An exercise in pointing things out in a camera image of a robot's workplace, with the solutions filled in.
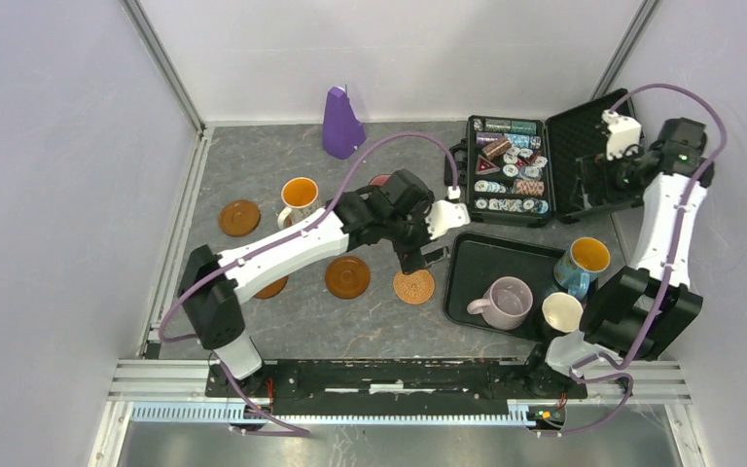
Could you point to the black poker chip case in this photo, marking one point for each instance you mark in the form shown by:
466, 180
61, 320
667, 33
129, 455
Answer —
520, 172

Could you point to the wooden coaster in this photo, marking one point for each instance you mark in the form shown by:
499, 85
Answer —
239, 218
273, 289
347, 277

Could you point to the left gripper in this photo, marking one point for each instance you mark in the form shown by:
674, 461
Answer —
409, 261

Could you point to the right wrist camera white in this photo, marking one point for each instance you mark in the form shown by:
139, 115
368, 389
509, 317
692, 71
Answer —
623, 135

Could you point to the blue butterfly mug yellow inside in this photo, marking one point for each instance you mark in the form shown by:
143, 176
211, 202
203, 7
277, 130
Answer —
580, 265

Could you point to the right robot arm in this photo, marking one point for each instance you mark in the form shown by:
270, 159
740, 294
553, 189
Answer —
647, 305

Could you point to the purple cone object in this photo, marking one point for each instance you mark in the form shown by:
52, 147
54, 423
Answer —
342, 133

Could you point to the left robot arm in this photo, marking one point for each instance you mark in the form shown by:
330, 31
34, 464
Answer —
214, 286

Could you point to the dark pink mug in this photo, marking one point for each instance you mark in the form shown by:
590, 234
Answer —
379, 180

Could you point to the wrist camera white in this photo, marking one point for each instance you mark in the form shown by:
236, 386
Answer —
447, 214
623, 135

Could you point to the woven round coaster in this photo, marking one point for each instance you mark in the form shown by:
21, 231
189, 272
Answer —
415, 288

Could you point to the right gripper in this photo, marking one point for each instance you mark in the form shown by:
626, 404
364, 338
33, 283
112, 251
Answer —
611, 164

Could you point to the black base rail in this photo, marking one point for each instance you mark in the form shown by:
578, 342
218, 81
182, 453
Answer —
404, 387

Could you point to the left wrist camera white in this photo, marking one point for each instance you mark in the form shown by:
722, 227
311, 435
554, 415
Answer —
447, 214

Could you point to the light lilac mug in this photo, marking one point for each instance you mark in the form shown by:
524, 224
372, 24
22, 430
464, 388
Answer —
505, 304

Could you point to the black tray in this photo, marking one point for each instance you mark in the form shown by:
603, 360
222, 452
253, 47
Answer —
477, 260

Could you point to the cream mug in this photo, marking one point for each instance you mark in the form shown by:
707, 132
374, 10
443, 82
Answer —
562, 312

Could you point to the floral mug yellow inside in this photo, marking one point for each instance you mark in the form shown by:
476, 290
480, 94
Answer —
301, 199

